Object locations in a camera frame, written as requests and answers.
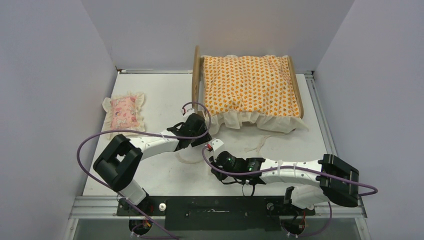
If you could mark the pink frilled small pillow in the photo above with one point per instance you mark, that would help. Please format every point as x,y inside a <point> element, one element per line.
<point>123,112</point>

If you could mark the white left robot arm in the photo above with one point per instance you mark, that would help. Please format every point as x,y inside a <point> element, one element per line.
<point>119,161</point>

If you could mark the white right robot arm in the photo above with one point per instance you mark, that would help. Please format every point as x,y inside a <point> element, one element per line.
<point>329,179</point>

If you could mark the wooden pet bed frame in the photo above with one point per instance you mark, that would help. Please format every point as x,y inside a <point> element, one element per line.
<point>197,79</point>

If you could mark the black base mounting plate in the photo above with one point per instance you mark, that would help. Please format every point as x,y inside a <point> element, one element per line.
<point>217,213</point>

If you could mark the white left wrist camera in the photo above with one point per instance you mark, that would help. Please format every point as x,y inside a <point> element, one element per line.
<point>186,112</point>

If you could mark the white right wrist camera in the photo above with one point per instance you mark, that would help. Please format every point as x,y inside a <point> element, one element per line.
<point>215,147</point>

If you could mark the orange patterned bed cushion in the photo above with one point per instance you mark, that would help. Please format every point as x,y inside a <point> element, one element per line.
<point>235,120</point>

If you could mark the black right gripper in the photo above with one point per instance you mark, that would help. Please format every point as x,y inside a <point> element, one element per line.
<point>220,175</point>

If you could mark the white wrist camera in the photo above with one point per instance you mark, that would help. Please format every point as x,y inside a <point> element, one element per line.
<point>215,147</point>
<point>186,112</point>

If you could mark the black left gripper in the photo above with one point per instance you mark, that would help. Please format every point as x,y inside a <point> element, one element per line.
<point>201,140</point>

